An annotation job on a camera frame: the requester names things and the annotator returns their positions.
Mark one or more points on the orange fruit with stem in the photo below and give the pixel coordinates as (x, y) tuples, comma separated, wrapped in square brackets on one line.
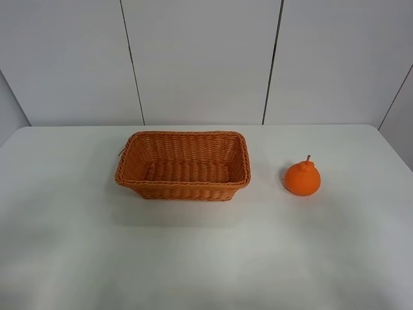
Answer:
[(302, 179)]

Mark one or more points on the orange woven wicker basket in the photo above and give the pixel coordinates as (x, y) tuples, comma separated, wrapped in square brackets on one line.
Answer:
[(198, 166)]

